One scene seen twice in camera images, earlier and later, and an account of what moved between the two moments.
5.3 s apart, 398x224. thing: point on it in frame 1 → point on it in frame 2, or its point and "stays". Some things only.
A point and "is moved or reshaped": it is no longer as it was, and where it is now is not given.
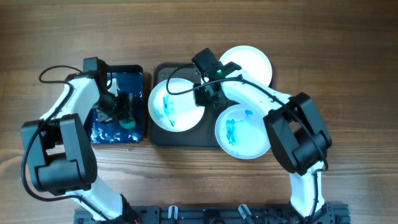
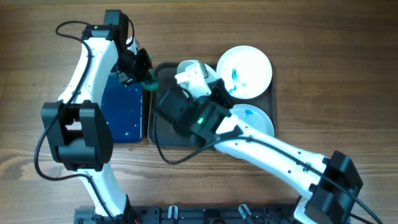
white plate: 175,113 is moved or reshaped
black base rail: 221,214 stays
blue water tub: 130,79 stays
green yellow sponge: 130,123 → 152,84
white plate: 251,60 stays
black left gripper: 125,112 → 144,59
